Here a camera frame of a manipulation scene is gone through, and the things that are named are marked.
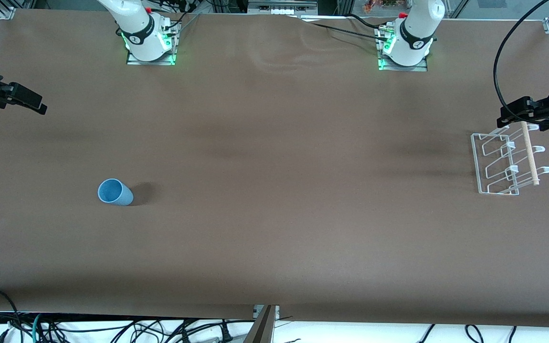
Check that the blue plastic cup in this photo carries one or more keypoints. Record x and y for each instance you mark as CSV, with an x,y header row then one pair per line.
x,y
119,194

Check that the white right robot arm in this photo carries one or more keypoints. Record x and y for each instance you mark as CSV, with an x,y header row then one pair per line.
x,y
136,28

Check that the orange plastic parts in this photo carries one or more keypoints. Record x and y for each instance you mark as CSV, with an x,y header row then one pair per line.
x,y
384,5

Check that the brown table cover sheet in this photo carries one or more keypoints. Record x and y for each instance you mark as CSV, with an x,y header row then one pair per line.
x,y
274,190

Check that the white power strip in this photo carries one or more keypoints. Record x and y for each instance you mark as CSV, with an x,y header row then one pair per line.
x,y
281,7

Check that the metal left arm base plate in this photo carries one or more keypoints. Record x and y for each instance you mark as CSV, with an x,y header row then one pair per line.
x,y
417,68

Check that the aluminium frame post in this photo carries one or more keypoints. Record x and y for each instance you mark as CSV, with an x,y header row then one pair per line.
x,y
262,328

